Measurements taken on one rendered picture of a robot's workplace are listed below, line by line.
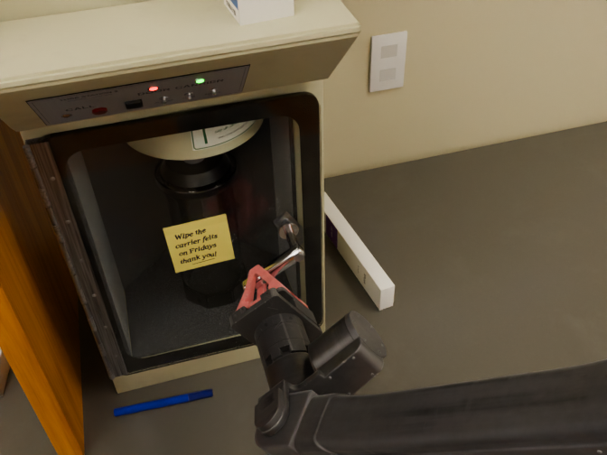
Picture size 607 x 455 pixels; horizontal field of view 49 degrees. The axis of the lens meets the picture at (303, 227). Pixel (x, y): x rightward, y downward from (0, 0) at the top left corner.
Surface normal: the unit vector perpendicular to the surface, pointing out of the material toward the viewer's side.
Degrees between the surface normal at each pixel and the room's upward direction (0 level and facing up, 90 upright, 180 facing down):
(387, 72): 90
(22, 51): 0
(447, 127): 90
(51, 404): 90
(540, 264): 0
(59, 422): 90
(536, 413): 44
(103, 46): 0
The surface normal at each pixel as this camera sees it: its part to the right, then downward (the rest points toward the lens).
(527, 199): -0.03, -0.75
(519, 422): -0.70, -0.61
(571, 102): 0.28, 0.63
